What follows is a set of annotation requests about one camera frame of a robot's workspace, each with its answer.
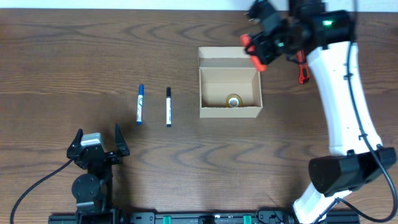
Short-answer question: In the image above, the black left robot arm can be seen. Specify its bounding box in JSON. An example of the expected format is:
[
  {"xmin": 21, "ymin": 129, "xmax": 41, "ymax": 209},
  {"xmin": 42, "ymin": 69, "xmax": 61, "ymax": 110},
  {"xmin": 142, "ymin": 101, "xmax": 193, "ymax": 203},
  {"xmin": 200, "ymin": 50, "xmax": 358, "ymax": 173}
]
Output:
[{"xmin": 67, "ymin": 124, "xmax": 130, "ymax": 224}]

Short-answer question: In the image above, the orange stapler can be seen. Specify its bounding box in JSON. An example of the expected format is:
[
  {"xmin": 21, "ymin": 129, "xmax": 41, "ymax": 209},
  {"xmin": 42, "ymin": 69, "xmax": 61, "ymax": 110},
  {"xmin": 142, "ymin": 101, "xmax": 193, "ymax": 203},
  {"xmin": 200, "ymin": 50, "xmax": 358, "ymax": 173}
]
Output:
[{"xmin": 240, "ymin": 34, "xmax": 267, "ymax": 72}]

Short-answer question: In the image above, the orange utility knife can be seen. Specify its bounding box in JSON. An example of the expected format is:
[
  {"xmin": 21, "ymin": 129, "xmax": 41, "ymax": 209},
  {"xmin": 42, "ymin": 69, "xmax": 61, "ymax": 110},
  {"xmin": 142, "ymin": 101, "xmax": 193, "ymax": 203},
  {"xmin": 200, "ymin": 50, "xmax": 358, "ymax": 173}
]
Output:
[{"xmin": 297, "ymin": 50, "xmax": 310, "ymax": 85}]

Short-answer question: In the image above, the cardboard box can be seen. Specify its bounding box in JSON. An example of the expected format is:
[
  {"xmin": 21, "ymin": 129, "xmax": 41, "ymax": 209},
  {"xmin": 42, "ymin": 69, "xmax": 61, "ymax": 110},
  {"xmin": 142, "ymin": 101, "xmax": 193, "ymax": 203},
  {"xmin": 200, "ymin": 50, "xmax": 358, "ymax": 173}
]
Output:
[{"xmin": 198, "ymin": 47, "xmax": 263, "ymax": 118}]

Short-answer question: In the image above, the blue whiteboard marker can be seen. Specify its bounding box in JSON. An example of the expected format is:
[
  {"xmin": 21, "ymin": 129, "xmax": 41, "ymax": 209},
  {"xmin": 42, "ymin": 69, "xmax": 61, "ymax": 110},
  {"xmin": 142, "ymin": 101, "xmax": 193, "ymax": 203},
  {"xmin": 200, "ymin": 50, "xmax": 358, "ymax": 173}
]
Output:
[{"xmin": 136, "ymin": 84, "xmax": 144, "ymax": 125}]

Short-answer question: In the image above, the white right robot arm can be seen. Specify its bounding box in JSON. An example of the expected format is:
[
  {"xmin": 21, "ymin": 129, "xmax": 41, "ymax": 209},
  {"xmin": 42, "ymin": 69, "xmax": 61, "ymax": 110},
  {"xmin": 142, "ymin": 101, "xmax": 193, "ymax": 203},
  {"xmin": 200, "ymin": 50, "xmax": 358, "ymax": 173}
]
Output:
[{"xmin": 241, "ymin": 0, "xmax": 397, "ymax": 223}]

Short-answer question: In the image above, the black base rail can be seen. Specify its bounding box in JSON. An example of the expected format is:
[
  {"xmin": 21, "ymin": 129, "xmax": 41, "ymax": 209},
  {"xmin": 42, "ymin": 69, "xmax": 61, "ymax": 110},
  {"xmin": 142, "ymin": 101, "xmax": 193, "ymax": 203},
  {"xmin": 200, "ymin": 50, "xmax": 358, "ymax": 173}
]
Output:
[{"xmin": 48, "ymin": 208, "xmax": 361, "ymax": 224}]

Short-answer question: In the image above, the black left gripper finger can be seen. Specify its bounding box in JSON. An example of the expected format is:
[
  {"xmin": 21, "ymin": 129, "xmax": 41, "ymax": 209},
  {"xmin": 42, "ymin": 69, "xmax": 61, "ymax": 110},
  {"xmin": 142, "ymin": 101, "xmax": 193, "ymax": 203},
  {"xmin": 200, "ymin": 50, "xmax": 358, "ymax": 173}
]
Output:
[
  {"xmin": 114, "ymin": 123, "xmax": 130, "ymax": 157},
  {"xmin": 67, "ymin": 129, "xmax": 83, "ymax": 156}
]

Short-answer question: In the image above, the black whiteboard marker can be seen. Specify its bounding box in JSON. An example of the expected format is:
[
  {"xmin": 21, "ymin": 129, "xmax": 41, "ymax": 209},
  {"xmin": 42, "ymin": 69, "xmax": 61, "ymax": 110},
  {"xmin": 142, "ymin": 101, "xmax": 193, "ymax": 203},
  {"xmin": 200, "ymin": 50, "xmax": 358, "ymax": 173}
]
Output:
[{"xmin": 166, "ymin": 87, "xmax": 172, "ymax": 127}]

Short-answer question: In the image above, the clear tape roll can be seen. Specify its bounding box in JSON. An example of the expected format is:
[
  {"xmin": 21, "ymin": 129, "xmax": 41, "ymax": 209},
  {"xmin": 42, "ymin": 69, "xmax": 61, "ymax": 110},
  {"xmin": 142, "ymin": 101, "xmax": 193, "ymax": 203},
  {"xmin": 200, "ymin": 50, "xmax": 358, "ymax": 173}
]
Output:
[{"xmin": 225, "ymin": 94, "xmax": 243, "ymax": 108}]

